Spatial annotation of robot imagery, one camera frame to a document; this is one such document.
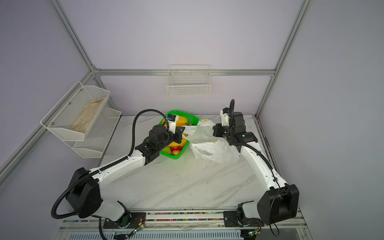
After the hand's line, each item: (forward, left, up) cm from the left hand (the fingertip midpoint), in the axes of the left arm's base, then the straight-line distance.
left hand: (184, 128), depth 79 cm
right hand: (+1, -16, +1) cm, 16 cm away
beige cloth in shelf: (+1, +52, +4) cm, 52 cm away
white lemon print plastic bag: (-12, -11, 0) cm, 16 cm away
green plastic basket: (+24, -4, -19) cm, 31 cm away
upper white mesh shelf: (+6, +60, +3) cm, 61 cm away
